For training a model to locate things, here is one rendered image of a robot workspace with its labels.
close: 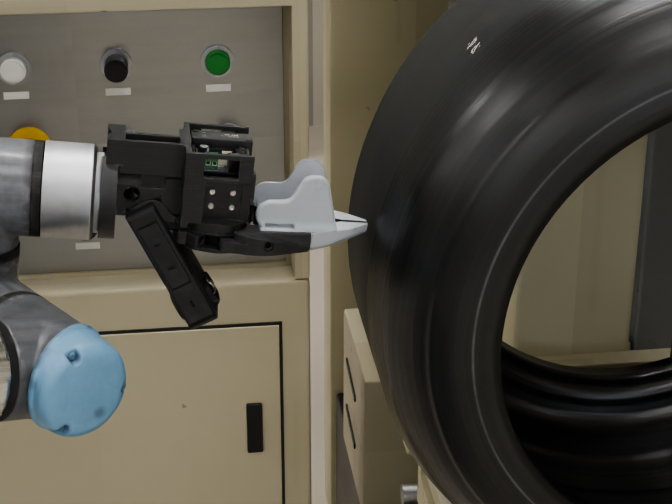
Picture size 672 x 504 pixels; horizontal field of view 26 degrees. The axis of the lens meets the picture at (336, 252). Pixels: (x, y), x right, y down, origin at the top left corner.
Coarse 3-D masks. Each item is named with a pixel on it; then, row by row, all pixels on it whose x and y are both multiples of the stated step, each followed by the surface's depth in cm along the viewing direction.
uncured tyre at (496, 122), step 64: (512, 0) 114; (576, 0) 107; (640, 0) 104; (448, 64) 114; (512, 64) 106; (576, 64) 104; (640, 64) 102; (384, 128) 121; (448, 128) 108; (512, 128) 105; (576, 128) 103; (640, 128) 104; (384, 192) 115; (448, 192) 107; (512, 192) 105; (384, 256) 112; (448, 256) 107; (512, 256) 107; (384, 320) 113; (448, 320) 109; (384, 384) 117; (448, 384) 111; (512, 384) 142; (576, 384) 144; (640, 384) 145; (448, 448) 114; (512, 448) 113; (576, 448) 143; (640, 448) 144
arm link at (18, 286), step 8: (16, 248) 113; (0, 256) 111; (8, 256) 112; (16, 256) 113; (0, 264) 111; (8, 264) 112; (16, 264) 113; (0, 272) 111; (8, 272) 112; (16, 272) 113; (0, 280) 110; (8, 280) 111; (16, 280) 112; (0, 288) 109; (8, 288) 109; (16, 288) 109; (24, 288) 110; (0, 296) 108
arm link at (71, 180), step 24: (48, 144) 111; (72, 144) 111; (48, 168) 109; (72, 168) 109; (96, 168) 110; (48, 192) 109; (72, 192) 109; (96, 192) 110; (48, 216) 109; (72, 216) 110; (96, 216) 111
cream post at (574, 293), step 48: (576, 192) 147; (624, 192) 148; (576, 240) 149; (624, 240) 150; (528, 288) 151; (576, 288) 152; (624, 288) 152; (528, 336) 153; (576, 336) 154; (624, 336) 155
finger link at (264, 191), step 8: (304, 160) 116; (312, 160) 116; (296, 168) 116; (304, 168) 116; (312, 168) 116; (320, 168) 116; (296, 176) 116; (304, 176) 116; (264, 184) 116; (272, 184) 116; (280, 184) 116; (288, 184) 117; (296, 184) 117; (256, 192) 117; (264, 192) 117; (272, 192) 117; (280, 192) 117; (288, 192) 117; (256, 200) 117; (264, 200) 117; (256, 208) 117; (336, 216) 117; (344, 216) 117; (352, 216) 118; (256, 224) 117
